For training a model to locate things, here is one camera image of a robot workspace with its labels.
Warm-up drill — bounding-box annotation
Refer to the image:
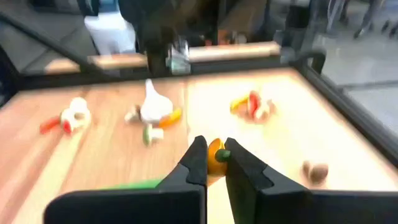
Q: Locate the thin red toy pepper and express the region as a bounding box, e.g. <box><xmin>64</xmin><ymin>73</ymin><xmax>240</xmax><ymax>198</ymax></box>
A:
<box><xmin>248</xmin><ymin>90</ymin><xmax>261</xmax><ymax>119</ymax></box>

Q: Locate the orange toy carrot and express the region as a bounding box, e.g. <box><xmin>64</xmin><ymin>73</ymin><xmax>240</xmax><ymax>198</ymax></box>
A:
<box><xmin>158</xmin><ymin>107</ymin><xmax>183</xmax><ymax>129</ymax></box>

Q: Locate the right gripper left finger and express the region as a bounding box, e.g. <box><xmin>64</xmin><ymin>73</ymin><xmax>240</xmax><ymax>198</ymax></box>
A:
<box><xmin>43</xmin><ymin>135</ymin><xmax>208</xmax><ymax>224</ymax></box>

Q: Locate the green plastic basket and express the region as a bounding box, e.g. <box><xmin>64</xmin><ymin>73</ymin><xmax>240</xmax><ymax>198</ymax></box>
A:
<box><xmin>99</xmin><ymin>178</ymin><xmax>165</xmax><ymax>191</ymax></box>

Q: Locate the orange toy pepper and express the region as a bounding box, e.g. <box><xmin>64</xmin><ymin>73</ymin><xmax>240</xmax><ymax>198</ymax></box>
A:
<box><xmin>206</xmin><ymin>138</ymin><xmax>233</xmax><ymax>177</ymax></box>

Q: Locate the yellow toy pepper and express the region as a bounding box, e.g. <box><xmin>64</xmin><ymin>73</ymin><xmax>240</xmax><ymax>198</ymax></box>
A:
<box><xmin>229</xmin><ymin>95</ymin><xmax>250</xmax><ymax>114</ymax></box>

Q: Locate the pink toy mushroom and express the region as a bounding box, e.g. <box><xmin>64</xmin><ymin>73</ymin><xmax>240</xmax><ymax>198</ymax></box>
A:
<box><xmin>254</xmin><ymin>98</ymin><xmax>277</xmax><ymax>124</ymax></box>

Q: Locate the tan cap toy mushroom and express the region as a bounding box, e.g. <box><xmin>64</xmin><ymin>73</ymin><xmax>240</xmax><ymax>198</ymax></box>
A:
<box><xmin>302</xmin><ymin>160</ymin><xmax>330</xmax><ymax>186</ymax></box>

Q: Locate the orange-red toy carrot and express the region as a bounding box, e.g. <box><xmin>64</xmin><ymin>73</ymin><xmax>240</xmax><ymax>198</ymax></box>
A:
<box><xmin>39</xmin><ymin>116</ymin><xmax>62</xmax><ymax>135</ymax></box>

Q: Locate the large white toy garlic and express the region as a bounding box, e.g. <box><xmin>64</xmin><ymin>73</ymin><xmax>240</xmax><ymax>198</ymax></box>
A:
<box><xmin>139</xmin><ymin>78</ymin><xmax>174</xmax><ymax>124</ymax></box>

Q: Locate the green cap toy mushroom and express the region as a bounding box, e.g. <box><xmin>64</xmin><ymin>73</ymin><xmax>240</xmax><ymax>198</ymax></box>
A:
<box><xmin>142</xmin><ymin>123</ymin><xmax>165</xmax><ymax>147</ymax></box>

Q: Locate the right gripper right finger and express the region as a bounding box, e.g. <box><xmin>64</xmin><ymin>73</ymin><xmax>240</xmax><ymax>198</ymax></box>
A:
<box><xmin>224</xmin><ymin>138</ymin><xmax>398</xmax><ymax>224</ymax></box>

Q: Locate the red cap toy mushroom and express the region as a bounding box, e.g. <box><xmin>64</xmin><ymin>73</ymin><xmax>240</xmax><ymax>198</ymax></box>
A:
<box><xmin>61</xmin><ymin>119</ymin><xmax>74</xmax><ymax>135</ymax></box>

